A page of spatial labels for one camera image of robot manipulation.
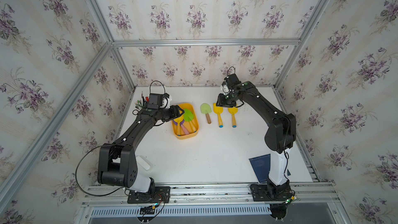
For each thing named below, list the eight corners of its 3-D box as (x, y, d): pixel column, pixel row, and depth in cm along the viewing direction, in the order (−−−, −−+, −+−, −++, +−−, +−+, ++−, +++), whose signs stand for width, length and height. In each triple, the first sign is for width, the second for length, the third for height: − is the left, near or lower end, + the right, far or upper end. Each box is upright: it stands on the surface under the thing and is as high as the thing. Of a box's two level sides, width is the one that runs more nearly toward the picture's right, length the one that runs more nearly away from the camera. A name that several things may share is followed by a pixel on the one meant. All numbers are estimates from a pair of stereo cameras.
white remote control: (135, 161, 85) (133, 159, 83) (139, 157, 87) (137, 154, 84) (148, 171, 82) (146, 169, 79) (152, 166, 84) (150, 164, 81)
